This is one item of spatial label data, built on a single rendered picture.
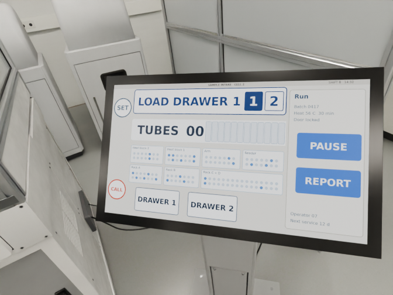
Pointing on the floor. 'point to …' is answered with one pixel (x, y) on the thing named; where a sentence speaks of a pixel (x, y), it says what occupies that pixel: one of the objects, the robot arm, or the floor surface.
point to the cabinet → (61, 242)
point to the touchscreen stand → (230, 269)
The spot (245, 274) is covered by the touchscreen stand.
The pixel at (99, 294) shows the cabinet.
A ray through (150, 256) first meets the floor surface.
